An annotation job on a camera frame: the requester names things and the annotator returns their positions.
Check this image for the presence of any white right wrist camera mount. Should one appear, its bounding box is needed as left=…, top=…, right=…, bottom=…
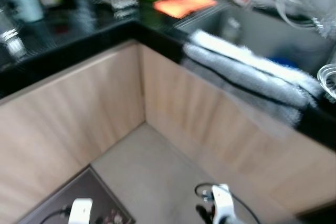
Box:
left=212, top=184, right=234, bottom=224

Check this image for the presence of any orange cloth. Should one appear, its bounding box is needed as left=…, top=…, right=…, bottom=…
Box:
left=153, top=0, right=217, bottom=19

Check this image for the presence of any dark floor mat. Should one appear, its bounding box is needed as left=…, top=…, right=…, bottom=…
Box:
left=16, top=165, right=136, bottom=224

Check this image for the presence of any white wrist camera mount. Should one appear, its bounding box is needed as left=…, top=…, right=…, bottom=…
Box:
left=68, top=198, right=94, bottom=224
left=212, top=184, right=234, bottom=224

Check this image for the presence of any wooden sink base cabinet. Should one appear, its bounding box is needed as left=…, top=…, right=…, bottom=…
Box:
left=139, top=43, right=336, bottom=215

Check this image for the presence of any stainless steel sink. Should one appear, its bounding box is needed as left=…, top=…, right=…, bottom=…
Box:
left=176, top=1, right=336, bottom=78

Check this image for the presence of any clear glass jar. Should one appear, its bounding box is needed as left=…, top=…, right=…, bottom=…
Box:
left=0, top=6, right=27, bottom=59

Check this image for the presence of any white water hose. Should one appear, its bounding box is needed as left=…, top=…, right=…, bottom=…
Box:
left=270, top=0, right=336, bottom=38

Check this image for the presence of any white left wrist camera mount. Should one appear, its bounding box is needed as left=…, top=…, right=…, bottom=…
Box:
left=68, top=198, right=94, bottom=224

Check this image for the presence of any wooden corner base cabinet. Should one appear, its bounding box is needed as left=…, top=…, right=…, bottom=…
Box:
left=0, top=39, right=146, bottom=223

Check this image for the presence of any clear bubble wrap sheet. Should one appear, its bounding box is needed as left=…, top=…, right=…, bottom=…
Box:
left=181, top=29, right=325, bottom=141

